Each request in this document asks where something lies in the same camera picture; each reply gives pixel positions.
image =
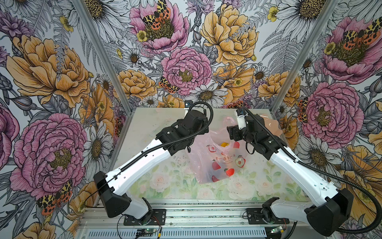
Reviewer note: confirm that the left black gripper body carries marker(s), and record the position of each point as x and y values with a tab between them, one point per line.
205	124

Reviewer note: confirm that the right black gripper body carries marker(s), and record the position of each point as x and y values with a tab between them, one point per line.
241	134

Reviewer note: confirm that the green circuit board left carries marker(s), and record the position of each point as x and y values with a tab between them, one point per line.
146	233

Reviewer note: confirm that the right aluminium corner post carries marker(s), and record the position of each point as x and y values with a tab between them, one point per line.
318	27

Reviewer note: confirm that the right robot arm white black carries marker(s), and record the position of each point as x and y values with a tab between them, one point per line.
329	207

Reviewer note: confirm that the aluminium corner post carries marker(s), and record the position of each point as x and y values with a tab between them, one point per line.
318	27
96	40

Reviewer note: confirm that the green circuit board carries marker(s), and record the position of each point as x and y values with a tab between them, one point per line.
276	230
146	233

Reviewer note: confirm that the green circuit board right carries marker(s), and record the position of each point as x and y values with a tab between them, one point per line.
276	230

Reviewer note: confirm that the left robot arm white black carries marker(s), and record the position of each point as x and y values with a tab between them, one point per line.
112	187

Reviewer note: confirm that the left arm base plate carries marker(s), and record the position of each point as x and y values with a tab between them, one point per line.
154	217

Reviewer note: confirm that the pink plastic bag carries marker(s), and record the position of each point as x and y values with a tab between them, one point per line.
210	162

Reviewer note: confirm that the pink faceted plastic bowl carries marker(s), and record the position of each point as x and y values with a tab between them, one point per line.
272	125

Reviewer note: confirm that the aluminium frame rail front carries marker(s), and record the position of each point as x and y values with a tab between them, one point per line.
218	213

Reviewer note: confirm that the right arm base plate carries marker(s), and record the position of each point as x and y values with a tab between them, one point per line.
261	216

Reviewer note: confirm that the left aluminium corner post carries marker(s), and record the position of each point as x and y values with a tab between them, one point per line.
96	40

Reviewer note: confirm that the white slotted cable duct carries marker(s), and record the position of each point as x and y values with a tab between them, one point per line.
183	233

